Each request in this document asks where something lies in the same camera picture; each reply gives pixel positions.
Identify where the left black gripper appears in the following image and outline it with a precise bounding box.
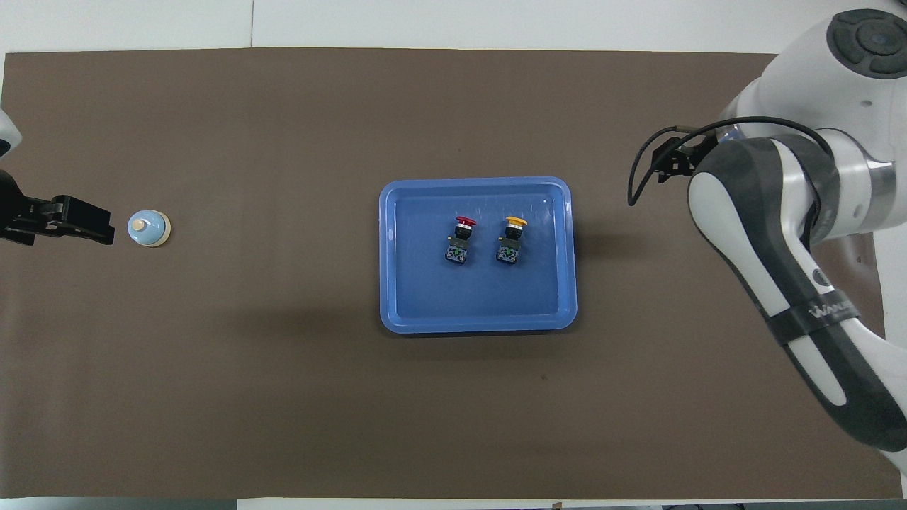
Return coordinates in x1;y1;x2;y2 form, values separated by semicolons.
0;195;116;247

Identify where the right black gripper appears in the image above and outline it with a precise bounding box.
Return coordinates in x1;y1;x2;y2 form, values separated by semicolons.
653;133;718;183

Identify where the light blue call bell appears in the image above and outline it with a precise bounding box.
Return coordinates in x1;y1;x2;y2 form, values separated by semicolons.
127;210;171;249

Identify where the yellow mushroom push button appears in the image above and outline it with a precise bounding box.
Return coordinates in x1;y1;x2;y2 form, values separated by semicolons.
495;216;529;266

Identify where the red mushroom push button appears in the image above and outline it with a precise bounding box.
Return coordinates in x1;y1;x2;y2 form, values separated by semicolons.
444;215;478;268

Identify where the blue plastic tray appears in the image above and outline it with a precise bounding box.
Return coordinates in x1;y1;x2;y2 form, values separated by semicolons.
378;176;578;336

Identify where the brown table mat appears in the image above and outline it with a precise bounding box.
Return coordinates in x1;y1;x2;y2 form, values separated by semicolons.
0;47;904;500

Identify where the black velcro arm strap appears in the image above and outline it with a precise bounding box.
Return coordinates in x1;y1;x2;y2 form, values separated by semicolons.
768;296;862;347

